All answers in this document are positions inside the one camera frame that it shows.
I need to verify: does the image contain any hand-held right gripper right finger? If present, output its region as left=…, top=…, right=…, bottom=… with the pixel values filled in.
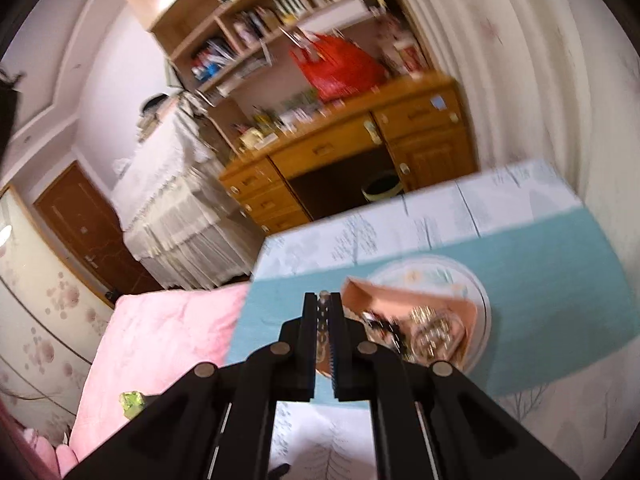
left=325, top=290, right=581, bottom=480

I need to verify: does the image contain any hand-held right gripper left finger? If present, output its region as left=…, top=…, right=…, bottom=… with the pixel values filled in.
left=65, top=291, right=321, bottom=480

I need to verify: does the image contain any black bead bracelet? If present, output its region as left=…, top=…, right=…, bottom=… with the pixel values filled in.
left=361, top=311, right=407, bottom=357

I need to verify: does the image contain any pink rectangular box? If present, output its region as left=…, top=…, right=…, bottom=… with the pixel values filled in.
left=319, top=276, right=477, bottom=377

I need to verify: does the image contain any gold chain bracelet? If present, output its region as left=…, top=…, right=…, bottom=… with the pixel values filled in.
left=406, top=306, right=467, bottom=362

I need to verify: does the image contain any pink blanket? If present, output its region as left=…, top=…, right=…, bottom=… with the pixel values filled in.
left=67, top=282, right=252, bottom=461

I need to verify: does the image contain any white round plate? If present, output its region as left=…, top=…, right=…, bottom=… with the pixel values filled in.
left=369, top=255, right=493, bottom=374

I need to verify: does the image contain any waste bin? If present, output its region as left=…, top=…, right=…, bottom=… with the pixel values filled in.
left=361, top=172, right=406, bottom=204

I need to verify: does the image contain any green crumpled wrapper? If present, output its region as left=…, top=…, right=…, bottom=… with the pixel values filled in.
left=119, top=390, right=147, bottom=420

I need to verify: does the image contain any wooden desk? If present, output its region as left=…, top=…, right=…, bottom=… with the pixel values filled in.
left=219, top=74, right=478, bottom=237

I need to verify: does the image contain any white lace-covered furniture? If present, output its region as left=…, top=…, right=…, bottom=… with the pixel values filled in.
left=110, top=96, right=254, bottom=291

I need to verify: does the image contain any brown wooden door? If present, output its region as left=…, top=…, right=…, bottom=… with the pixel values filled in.
left=34, top=161, right=166, bottom=297

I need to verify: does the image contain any floral wardrobe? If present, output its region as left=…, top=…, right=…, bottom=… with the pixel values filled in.
left=0, top=185, right=117, bottom=443

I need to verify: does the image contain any pink plush item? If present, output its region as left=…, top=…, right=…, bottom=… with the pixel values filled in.
left=19, top=427, right=77, bottom=480

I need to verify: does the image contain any red plastic bag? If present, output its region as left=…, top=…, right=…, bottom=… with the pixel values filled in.
left=289, top=32, right=389, bottom=103

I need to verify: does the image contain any patterned cup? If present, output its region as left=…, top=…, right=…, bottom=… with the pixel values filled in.
left=394, top=42, right=427, bottom=77

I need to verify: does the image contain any wooden bookshelf hutch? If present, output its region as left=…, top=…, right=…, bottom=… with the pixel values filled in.
left=117, top=0, right=436, bottom=153

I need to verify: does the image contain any white floral curtain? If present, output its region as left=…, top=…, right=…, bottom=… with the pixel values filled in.
left=387, top=0, right=640, bottom=211

